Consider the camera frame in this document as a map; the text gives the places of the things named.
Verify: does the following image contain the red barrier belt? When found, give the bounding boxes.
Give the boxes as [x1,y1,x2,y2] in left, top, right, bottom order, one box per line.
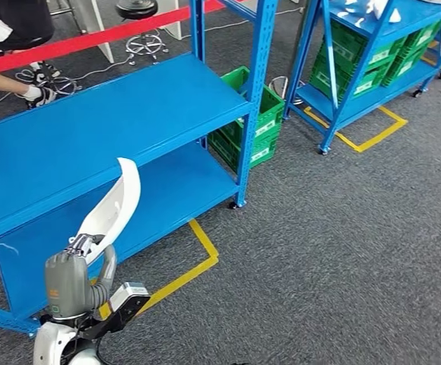
[0,0,225,78]

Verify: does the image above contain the yellow floor tape outline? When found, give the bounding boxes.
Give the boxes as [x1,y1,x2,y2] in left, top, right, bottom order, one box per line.
[303,104,408,154]
[98,219,220,321]

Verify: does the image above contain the white curved plastic part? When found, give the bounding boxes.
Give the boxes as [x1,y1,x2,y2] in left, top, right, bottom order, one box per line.
[76,157,142,265]

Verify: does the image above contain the person in shorts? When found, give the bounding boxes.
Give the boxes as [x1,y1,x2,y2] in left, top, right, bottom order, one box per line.
[0,0,56,110]

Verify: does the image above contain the blue metal rack with crates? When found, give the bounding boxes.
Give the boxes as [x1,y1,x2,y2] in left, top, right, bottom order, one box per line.
[283,0,441,156]

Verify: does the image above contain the chrome stanchion with round base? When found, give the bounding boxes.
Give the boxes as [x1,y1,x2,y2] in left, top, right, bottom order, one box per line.
[268,10,313,106]

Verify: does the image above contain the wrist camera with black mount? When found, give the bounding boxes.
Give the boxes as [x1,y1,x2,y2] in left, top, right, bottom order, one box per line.
[79,281,151,341]

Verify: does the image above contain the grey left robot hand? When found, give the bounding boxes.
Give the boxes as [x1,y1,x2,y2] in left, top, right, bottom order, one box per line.
[45,233,118,321]

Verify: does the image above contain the white desk panel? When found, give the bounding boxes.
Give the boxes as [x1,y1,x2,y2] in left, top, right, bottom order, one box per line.
[156,0,184,41]

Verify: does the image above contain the large blue metal shelf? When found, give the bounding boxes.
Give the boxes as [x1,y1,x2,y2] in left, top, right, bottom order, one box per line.
[0,0,279,338]

